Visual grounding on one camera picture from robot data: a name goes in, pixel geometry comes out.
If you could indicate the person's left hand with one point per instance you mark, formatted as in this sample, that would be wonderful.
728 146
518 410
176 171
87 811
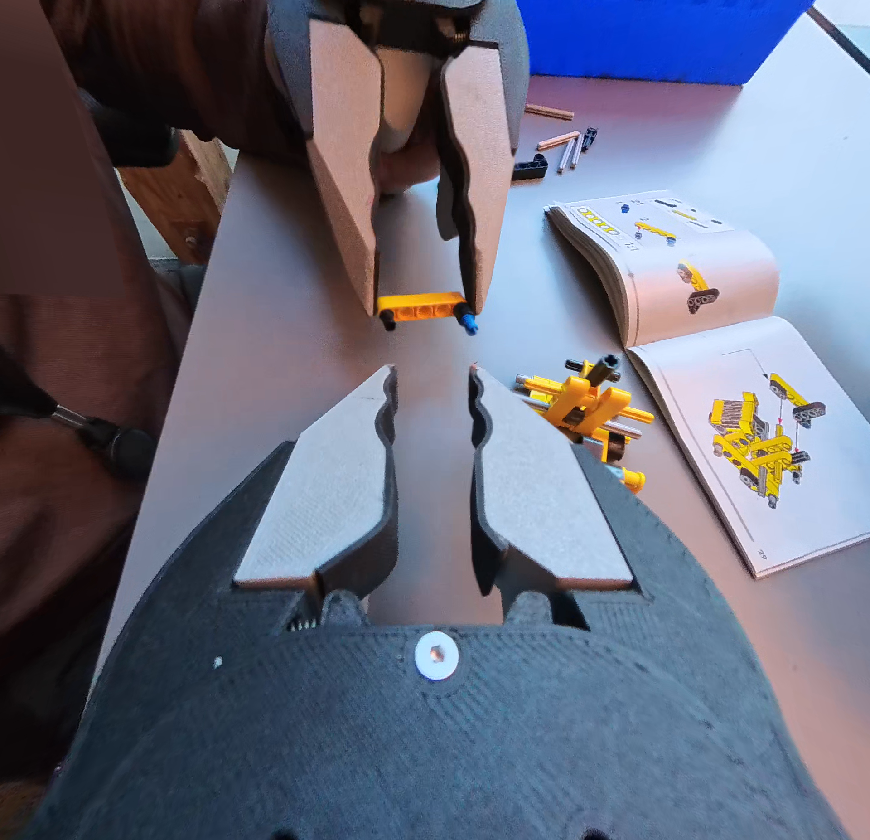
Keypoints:
411 170

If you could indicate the yellow lego assembly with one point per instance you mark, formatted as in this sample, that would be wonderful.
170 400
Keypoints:
584 405

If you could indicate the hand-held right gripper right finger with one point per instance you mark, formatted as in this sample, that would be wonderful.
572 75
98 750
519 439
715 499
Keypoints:
544 500

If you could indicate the black angled lego beam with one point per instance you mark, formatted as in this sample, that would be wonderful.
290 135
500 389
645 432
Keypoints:
531 169

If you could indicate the person's left forearm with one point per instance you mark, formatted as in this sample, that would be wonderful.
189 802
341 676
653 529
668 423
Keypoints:
204 51

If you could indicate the yellow lego beam with pins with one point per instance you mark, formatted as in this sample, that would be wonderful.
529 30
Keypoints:
421 306

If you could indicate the wooden furniture frame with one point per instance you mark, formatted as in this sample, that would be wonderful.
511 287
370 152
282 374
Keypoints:
183 194

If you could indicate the lego instruction booklet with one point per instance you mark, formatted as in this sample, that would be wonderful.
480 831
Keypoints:
707 289

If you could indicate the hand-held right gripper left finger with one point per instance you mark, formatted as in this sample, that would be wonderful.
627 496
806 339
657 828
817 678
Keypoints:
319 493

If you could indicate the tan lego axle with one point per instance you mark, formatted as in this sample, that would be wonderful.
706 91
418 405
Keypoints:
549 111

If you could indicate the grey lego axle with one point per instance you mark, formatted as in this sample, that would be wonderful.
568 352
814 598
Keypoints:
577 150
559 140
565 154

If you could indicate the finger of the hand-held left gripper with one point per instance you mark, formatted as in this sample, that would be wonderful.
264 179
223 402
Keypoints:
484 160
346 139

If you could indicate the blue plastic bin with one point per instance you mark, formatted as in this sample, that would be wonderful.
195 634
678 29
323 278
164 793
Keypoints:
652 17

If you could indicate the person's brown clothing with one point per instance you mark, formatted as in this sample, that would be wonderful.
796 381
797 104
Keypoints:
68 513

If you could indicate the black lego connector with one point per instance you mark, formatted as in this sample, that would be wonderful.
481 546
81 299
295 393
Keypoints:
589 139

